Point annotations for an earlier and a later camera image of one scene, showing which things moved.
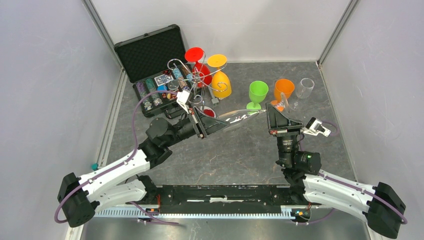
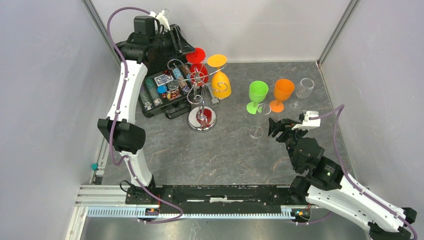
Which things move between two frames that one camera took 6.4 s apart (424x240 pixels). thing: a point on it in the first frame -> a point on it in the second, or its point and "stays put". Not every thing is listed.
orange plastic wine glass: x=282 y=85 stays put
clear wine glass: x=233 y=117 -> x=256 y=131
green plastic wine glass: x=258 y=91 stays put
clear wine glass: x=303 y=90 stays put
